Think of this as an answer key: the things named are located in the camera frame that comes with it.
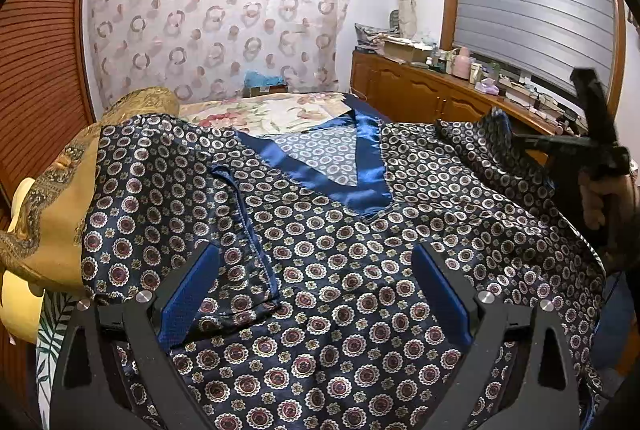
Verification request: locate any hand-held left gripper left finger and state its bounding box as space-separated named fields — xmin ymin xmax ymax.
xmin=50 ymin=242 xmax=221 ymax=430

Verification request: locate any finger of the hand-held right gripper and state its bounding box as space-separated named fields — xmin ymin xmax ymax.
xmin=509 ymin=132 xmax=585 ymax=163
xmin=570 ymin=68 xmax=619 ymax=147

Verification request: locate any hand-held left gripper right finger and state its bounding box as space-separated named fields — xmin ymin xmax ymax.
xmin=412 ymin=242 xmax=588 ymax=430

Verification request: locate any navy patterned satin pajama top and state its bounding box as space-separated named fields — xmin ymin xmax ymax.
xmin=80 ymin=97 xmax=608 ymax=430

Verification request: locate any person's right hand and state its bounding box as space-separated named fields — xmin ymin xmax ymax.
xmin=578 ymin=170 xmax=640 ymax=233

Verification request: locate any pink bottle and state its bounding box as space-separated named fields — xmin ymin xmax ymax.
xmin=452 ymin=46 xmax=474 ymax=78

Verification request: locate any wooden cabinet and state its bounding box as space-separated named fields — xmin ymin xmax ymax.
xmin=350 ymin=48 xmax=567 ymax=163

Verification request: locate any leaf print bed sheet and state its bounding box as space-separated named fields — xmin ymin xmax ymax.
xmin=35 ymin=292 xmax=77 ymax=413

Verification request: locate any gold patterned bolster pillow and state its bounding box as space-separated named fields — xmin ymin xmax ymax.
xmin=0 ymin=86 xmax=181 ymax=298

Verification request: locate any cardboard box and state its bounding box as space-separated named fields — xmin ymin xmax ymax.
xmin=381 ymin=34 xmax=437 ymax=63

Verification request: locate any pale yellow pillow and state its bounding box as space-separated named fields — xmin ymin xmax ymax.
xmin=0 ymin=177 xmax=47 ymax=346

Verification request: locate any patterned cloth bundle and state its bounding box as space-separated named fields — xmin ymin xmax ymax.
xmin=354 ymin=23 xmax=397 ymax=49

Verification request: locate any floral blanket with navy border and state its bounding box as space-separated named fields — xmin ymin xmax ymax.
xmin=179 ymin=92 xmax=362 ymax=139

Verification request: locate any blue cloth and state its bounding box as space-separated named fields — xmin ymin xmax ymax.
xmin=244 ymin=70 xmax=289 ymax=96

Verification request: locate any circle patterned sheer curtain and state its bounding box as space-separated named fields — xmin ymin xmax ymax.
xmin=85 ymin=0 xmax=351 ymax=109

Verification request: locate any wooden louvred wardrobe door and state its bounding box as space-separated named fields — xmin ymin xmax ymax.
xmin=0 ymin=0 xmax=102 ymax=215

